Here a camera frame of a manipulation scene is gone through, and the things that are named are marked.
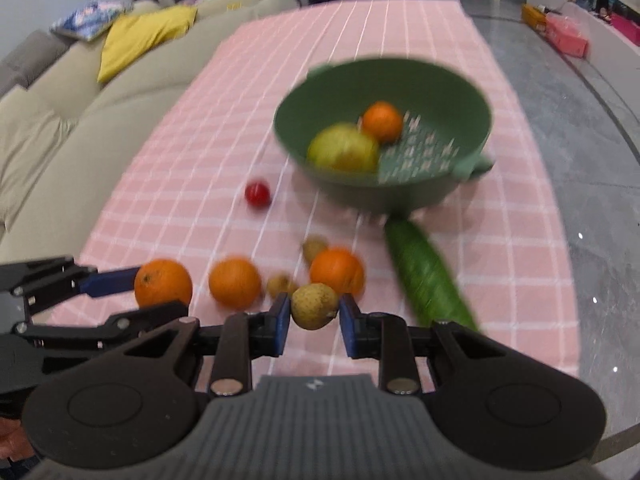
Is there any orange storage box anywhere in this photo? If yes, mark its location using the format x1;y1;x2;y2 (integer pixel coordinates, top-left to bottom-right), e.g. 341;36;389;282
521;3;549;32

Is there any printed blue pillow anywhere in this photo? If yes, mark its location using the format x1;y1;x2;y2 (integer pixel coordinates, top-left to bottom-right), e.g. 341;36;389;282
50;1;126;42

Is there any pink storage box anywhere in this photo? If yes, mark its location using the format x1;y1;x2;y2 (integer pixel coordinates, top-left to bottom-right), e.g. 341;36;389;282
545;12;589;59

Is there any white media console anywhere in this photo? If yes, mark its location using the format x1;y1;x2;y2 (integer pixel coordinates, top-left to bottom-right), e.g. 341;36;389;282
527;0;640;126

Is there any red cherry tomato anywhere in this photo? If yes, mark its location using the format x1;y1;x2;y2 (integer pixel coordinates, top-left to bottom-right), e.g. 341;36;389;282
244;180;272;209

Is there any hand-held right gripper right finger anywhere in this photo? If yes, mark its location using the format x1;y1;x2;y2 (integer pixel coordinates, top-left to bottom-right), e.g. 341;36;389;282
339;294;506;396

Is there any pink checked tablecloth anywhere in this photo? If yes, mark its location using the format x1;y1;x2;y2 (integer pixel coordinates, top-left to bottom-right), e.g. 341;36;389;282
47;0;581;378

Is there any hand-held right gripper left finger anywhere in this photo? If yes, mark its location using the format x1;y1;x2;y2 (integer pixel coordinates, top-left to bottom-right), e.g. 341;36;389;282
107;292;292;396

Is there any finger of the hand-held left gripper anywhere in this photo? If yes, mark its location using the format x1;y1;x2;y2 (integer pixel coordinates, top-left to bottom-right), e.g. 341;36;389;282
15;301;188;350
0;257;141;317

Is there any small yellow-brown pear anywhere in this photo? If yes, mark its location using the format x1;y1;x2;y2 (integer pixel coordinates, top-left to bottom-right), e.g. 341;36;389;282
291;283;340;331

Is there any large yellow-green pear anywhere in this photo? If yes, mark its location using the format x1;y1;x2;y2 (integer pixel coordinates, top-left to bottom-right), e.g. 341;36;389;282
306;122;382;173

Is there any beige sofa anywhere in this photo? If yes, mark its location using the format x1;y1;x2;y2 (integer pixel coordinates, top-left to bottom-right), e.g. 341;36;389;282
0;0;301;266

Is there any grey cushion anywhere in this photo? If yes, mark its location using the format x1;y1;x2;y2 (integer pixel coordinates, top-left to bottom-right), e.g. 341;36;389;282
0;29;68;95

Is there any yellow pillow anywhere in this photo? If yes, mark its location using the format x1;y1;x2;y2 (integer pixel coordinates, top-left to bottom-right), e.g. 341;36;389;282
96;5;198;85

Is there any magenta box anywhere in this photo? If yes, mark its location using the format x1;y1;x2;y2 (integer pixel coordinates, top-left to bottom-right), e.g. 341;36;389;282
610;11;640;47

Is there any orange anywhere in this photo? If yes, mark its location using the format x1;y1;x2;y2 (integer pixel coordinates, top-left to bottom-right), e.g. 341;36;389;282
134;258;194;309
309;247;366;298
208;257;263;311
361;101;404;144

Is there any green colander bowl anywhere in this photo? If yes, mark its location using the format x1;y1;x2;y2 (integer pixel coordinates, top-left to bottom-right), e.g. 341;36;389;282
273;57;496;218

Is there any small brown round fruit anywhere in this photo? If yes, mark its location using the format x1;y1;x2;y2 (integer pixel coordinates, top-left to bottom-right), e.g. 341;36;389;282
266;272;300;300
301;236;331;266

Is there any green cucumber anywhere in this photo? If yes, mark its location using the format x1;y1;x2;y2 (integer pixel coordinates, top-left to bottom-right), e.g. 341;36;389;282
384;217;480;333

